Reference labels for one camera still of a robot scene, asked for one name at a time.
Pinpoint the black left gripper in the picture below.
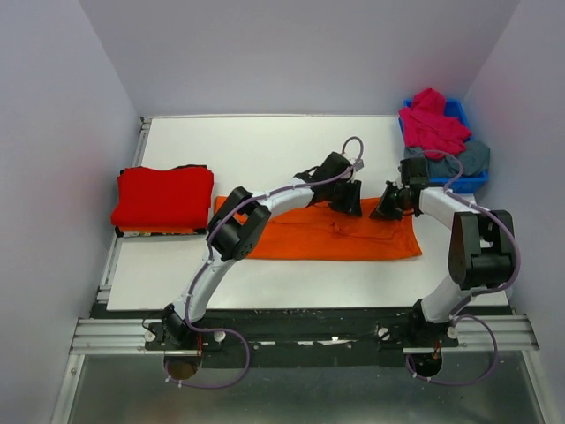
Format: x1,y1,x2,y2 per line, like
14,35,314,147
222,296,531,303
326,178,363,217

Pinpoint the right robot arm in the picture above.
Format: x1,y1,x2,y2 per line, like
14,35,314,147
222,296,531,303
370,156,521,346

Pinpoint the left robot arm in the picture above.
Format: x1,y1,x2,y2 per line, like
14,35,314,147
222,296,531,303
162,152,363,349

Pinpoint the magenta crumpled t shirt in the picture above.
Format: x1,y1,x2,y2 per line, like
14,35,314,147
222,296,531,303
399,88,472,161

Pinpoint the grey crumpled t shirt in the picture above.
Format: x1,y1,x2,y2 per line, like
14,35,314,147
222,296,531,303
426,140,491,178

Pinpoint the blue plastic bin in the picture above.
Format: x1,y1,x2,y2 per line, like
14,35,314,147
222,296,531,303
398,88,490,193

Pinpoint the red folded t shirt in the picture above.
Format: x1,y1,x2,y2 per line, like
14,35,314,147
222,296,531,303
110,165,215,232

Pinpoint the orange folded t shirt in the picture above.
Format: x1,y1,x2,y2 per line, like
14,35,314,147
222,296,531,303
114,226,195,238

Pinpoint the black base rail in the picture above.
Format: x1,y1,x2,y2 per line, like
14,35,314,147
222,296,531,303
145,307,458,368

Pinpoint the aluminium frame rail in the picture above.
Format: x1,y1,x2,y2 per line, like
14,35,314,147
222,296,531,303
71,315,539,355

